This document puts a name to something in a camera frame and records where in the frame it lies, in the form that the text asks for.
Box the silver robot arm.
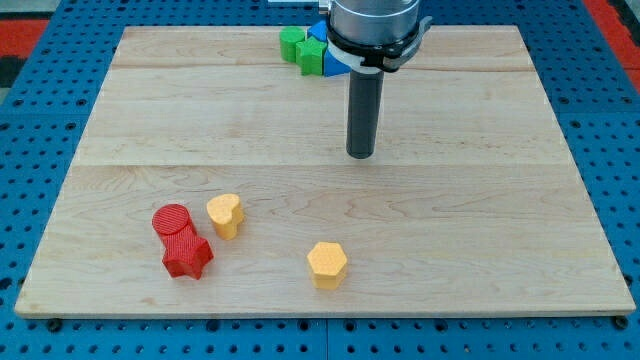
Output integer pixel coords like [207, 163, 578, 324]
[267, 0, 421, 45]

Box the yellow hexagon block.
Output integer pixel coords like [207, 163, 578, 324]
[306, 242, 348, 290]

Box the yellow heart block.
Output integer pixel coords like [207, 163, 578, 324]
[206, 193, 244, 240]

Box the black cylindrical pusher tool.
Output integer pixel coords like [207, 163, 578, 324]
[346, 70, 384, 159]

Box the wooden board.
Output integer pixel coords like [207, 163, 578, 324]
[15, 26, 636, 319]

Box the blue triangle block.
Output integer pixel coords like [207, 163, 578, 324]
[323, 49, 351, 77]

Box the green star block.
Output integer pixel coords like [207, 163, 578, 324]
[296, 37, 327, 76]

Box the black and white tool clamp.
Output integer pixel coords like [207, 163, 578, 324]
[326, 16, 433, 74]

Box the green cylinder block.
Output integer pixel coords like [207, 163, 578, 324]
[279, 26, 306, 63]

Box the red cylinder block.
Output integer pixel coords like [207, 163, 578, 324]
[151, 204, 191, 245]

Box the red star block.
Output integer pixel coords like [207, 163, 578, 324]
[161, 225, 214, 280]

